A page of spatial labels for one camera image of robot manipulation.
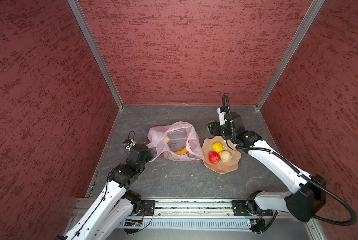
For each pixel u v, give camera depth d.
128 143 0.67
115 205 0.49
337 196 0.36
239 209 0.74
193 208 0.76
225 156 0.87
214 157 0.85
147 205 0.74
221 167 0.87
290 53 0.88
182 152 0.90
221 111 0.70
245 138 0.55
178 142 1.00
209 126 0.78
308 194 0.39
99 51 0.90
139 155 0.55
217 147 0.90
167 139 0.95
